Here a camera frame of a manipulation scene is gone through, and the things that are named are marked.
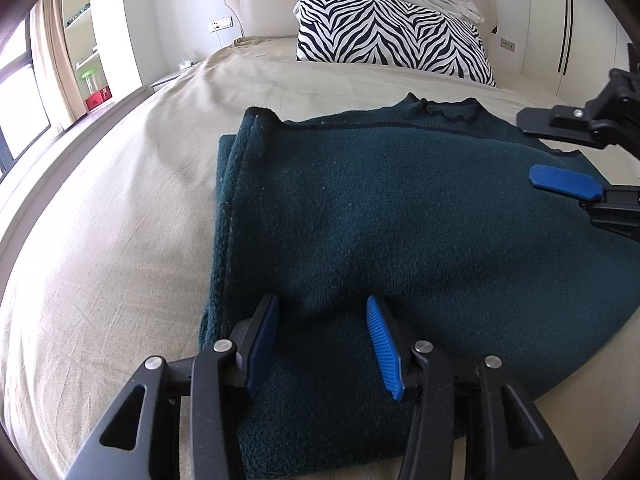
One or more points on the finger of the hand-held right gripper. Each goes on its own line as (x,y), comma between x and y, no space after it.
(560,122)
(562,180)

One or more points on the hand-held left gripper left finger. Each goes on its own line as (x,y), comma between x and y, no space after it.
(260,340)

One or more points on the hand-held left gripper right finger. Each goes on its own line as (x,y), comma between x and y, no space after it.
(385,345)

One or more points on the dark green knit sweater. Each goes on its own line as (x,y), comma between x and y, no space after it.
(390,210)

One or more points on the bed with beige sheet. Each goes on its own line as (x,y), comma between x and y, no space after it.
(125,235)

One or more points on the zebra print pillow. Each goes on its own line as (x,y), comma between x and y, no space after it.
(390,30)

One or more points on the white nightstand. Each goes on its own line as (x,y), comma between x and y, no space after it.
(165,81)

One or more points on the small items on nightstand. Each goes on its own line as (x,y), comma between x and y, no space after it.
(186,64)

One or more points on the green lidded clear jar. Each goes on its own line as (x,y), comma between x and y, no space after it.
(90,80)

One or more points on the beige padded headboard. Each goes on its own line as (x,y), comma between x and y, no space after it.
(265,0)

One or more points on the black framed window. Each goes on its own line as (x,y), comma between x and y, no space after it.
(20,100)

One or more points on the beige curtain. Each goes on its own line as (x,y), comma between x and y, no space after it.
(55,60)

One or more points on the beige wall socket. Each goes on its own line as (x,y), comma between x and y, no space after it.
(508,45)

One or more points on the white wall socket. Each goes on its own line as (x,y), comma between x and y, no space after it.
(221,24)

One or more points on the white wall shelf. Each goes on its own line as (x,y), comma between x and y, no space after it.
(82,25)

